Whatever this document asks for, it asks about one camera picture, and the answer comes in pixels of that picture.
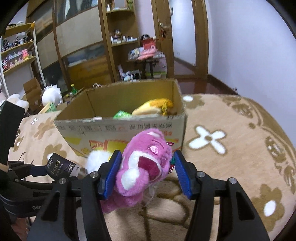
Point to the zebra-striped bag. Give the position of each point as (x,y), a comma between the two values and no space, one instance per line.
(132,76)

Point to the pile of pink packets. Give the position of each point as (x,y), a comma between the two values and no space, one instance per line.
(148,55)

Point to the wooden door with glass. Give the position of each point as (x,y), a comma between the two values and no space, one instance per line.
(159,11)

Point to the wooden corner shelf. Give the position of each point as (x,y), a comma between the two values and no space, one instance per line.
(120,55)

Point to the row of dark figurines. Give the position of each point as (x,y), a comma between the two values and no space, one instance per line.
(16,42)

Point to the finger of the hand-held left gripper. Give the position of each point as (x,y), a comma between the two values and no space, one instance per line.
(38,170)
(34,184)

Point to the white spiky-hair plush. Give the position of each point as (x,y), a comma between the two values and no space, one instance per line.
(52,95)

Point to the dark folding table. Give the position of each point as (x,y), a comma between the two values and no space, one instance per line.
(150,67)

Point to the cardboard box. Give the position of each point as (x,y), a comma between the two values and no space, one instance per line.
(97,109)

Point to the open carton with bottles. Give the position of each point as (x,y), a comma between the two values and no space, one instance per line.
(71,98)

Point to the black cap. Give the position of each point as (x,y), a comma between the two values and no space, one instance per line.
(145,36)

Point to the white and yellow display shelf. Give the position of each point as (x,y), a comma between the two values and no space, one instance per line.
(18,66)

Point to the brown cardboard carton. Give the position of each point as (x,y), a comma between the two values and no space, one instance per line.
(32,92)

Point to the row of small cosmetic bottles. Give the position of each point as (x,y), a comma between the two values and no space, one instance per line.
(124,38)

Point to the red gift box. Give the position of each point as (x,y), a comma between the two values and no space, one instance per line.
(149,44)

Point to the clear plastic storage box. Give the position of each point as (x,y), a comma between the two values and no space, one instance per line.
(160,68)

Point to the floral beige blanket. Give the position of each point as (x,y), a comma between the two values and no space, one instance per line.
(231,162)

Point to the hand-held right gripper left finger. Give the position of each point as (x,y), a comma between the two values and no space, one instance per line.
(111,176)

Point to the green tissue packet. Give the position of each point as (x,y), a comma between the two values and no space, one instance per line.
(122,114)

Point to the pink bear plush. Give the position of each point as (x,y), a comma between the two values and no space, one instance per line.
(143,166)

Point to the wooden sliding-door wardrobe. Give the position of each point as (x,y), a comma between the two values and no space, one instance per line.
(78,41)

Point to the row of pink boxed figurines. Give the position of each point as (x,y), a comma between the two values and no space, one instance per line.
(17,59)

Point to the green glass bottle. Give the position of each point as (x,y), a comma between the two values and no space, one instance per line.
(74,90)

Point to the yellow plush toy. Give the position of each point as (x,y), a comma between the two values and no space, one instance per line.
(150,107)

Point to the black tissue packet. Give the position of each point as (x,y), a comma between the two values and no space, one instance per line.
(61,165)

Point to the green frog toy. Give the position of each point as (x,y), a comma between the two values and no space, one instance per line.
(49,107)

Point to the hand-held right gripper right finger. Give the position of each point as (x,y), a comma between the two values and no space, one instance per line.
(183,176)

